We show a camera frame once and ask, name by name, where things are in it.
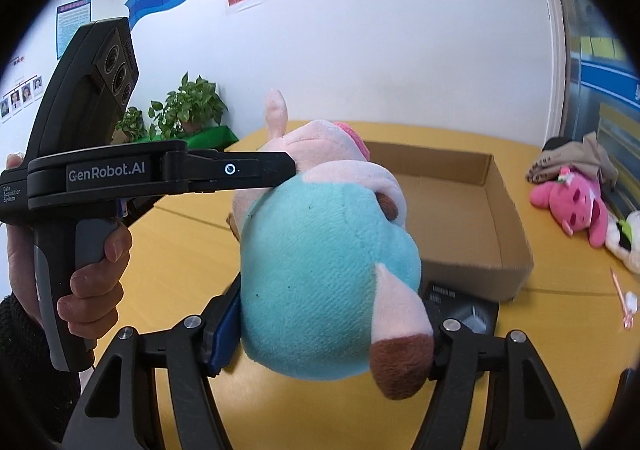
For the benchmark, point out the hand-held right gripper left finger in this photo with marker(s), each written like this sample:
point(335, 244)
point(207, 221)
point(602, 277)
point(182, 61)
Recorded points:
point(221, 332)

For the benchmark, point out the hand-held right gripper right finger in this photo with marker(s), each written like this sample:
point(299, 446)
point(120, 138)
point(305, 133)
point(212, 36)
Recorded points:
point(442, 350)

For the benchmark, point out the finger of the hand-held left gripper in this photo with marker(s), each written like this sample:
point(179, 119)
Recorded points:
point(230, 170)

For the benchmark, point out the black charger box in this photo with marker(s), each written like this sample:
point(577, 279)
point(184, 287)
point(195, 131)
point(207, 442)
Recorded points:
point(450, 297)

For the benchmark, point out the teal and pink pig plush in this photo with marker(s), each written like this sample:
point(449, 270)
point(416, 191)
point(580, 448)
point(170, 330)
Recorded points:
point(320, 270)

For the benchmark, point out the cardboard box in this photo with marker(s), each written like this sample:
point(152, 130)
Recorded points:
point(450, 230)

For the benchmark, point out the person's left forearm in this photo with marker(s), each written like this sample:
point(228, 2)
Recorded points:
point(30, 370)

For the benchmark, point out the person's left hand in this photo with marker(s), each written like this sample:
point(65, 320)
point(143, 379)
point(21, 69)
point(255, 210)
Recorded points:
point(95, 295)

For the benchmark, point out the green plant tray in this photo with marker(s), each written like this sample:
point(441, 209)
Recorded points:
point(210, 136)

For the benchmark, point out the small potted plant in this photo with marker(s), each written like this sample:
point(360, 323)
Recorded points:
point(131, 125)

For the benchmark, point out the large potted plant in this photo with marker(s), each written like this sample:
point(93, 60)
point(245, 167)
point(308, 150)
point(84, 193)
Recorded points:
point(192, 102)

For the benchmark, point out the pink pen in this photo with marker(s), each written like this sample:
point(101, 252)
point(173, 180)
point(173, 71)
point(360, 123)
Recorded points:
point(619, 297)

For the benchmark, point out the pink plush toy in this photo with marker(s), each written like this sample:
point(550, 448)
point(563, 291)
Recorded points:
point(565, 202)

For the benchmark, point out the small white cap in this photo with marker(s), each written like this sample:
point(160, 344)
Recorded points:
point(631, 301)

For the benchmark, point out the panda plush toy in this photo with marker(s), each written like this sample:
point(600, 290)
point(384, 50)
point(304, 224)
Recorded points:
point(625, 240)

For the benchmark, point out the grey knit cloth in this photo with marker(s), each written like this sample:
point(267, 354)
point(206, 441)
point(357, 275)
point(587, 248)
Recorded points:
point(585, 150)

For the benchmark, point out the blue glass band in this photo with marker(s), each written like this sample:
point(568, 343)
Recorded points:
point(607, 77)

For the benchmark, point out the row of yellow sticky notes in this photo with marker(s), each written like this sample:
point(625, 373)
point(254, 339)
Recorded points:
point(602, 46)

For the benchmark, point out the wall photo board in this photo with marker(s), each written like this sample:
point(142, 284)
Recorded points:
point(22, 97)

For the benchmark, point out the blue framed wall notice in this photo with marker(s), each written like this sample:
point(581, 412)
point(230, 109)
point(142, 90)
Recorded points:
point(72, 27)

